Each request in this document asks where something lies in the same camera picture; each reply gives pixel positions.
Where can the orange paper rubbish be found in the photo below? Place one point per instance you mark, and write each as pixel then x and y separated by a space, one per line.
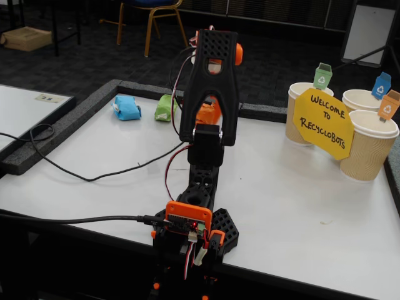
pixel 206 115

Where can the gold frame chair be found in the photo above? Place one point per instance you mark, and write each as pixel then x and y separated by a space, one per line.
pixel 150 18

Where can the yellow welcome paper sign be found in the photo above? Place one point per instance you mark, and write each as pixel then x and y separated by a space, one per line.
pixel 322 125

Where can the orange controller board holder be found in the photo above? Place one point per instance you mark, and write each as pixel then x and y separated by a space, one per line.
pixel 187 212

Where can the paper cup with blue label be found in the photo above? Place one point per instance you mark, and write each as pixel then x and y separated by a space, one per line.
pixel 359 100

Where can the paper cup with orange label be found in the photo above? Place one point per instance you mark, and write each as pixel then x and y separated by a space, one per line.
pixel 362 156

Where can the orange and black robot arm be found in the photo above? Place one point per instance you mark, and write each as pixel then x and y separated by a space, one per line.
pixel 209 81

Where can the paper cup with green label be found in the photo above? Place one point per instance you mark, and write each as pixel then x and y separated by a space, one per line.
pixel 293 131

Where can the green paper rubbish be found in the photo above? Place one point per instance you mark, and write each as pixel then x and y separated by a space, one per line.
pixel 164 107

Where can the short black foam strip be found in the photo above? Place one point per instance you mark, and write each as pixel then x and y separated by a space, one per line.
pixel 265 112

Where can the long black foam strip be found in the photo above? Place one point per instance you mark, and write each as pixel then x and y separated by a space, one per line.
pixel 62 125

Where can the green recycling bin label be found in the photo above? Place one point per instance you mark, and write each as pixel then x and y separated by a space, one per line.
pixel 322 78

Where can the blue recycling bin label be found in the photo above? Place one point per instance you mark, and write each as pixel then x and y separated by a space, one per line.
pixel 381 87

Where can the cardboard box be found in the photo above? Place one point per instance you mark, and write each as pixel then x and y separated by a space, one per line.
pixel 26 39

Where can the black framed whiteboard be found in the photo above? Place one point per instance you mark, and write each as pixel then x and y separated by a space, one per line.
pixel 22 112

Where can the blue paper rubbish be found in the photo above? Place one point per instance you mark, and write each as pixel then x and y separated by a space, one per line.
pixel 126 107

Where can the small paper sticker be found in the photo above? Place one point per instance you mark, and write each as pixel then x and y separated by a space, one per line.
pixel 48 98

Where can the white panel black frame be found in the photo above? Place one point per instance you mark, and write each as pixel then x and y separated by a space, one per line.
pixel 367 31

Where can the orange recycling bin label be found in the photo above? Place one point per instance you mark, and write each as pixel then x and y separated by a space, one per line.
pixel 388 107

